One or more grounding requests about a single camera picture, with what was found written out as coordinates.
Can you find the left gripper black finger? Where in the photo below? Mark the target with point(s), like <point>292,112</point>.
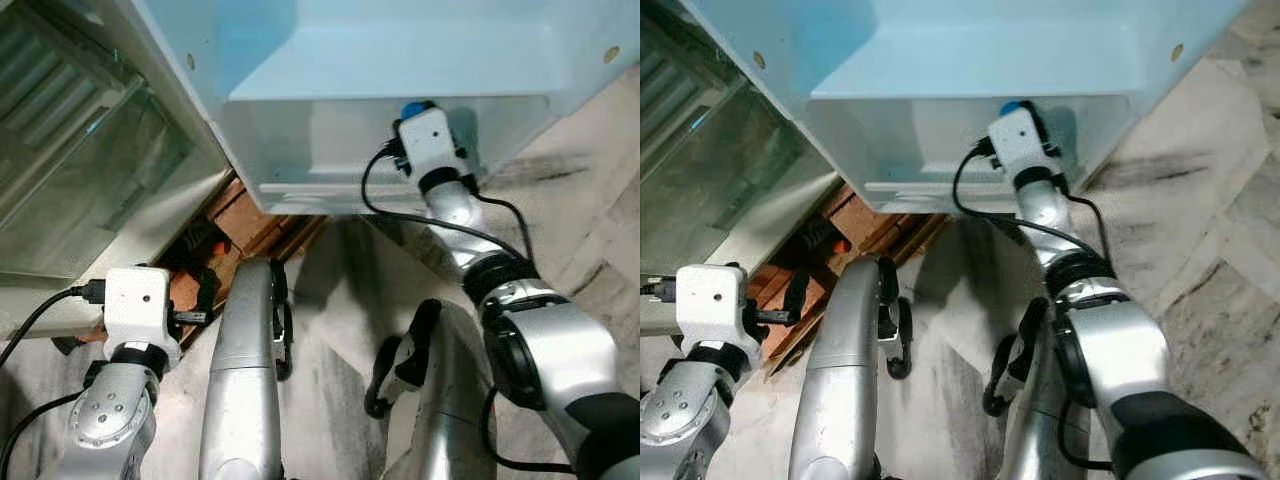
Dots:
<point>798,295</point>
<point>208,290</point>

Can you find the bottle with blue cap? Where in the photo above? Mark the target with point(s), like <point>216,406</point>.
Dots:
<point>412,109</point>
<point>1012,107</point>

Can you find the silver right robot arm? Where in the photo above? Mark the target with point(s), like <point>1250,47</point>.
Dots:
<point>550,350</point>
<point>1120,360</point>

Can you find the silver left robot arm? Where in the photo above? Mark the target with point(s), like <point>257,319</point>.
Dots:
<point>110,420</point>
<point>680,420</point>

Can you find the clear fridge door bin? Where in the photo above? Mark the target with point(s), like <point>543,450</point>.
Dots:
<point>900,140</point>
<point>330,140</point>

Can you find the glass fridge shelf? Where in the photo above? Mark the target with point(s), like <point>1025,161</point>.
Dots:
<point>700,190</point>
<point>90,170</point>

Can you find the small orange object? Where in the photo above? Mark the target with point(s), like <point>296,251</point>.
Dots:
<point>839,245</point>

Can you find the silver left robot leg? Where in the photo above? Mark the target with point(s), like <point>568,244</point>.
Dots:
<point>240,400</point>
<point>835,400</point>

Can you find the silver robot leg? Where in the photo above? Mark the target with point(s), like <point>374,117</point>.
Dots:
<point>450,430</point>
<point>835,400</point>
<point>240,400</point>
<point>1035,440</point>

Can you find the silver right robot leg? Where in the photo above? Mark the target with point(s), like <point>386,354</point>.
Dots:
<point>450,430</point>
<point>1035,440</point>

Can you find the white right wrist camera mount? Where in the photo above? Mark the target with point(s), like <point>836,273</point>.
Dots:
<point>430,140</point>
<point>1020,140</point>

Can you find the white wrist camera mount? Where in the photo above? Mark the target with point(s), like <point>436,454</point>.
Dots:
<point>710,300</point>
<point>1020,140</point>
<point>430,140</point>
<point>140,300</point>

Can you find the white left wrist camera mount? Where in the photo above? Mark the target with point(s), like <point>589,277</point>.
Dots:
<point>710,300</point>
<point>140,300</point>

